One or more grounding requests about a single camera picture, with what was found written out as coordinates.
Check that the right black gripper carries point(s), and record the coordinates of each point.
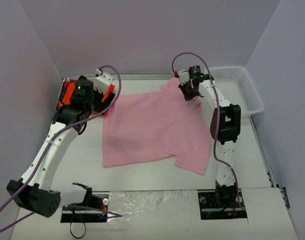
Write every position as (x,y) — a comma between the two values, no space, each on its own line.
(189,89)

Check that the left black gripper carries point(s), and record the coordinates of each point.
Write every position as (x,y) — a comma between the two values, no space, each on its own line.
(101,104)

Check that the pink t shirt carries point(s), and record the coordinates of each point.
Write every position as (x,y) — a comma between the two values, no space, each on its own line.
(153,126)

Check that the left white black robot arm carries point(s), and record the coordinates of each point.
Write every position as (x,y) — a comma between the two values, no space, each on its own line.
(33,190)

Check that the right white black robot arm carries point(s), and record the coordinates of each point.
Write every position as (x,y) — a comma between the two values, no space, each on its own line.
(225,127)

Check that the folded orange t shirt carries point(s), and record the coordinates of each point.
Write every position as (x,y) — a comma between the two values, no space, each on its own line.
(64,98)

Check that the white plastic basket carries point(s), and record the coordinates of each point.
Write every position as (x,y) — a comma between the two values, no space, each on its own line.
(237,86)

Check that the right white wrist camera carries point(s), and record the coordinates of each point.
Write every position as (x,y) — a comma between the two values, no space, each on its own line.
(183,76)

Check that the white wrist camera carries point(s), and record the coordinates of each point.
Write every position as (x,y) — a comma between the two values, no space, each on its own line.
(103,83)
(183,76)

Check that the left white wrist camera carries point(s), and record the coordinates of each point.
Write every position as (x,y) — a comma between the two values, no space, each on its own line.
(103,83)

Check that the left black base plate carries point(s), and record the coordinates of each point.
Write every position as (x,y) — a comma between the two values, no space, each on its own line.
(81,215)

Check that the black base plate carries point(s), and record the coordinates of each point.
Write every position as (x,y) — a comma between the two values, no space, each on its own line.
(211,209)
(81,215)

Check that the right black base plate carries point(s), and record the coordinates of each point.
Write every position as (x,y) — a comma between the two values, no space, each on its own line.
(211,209)

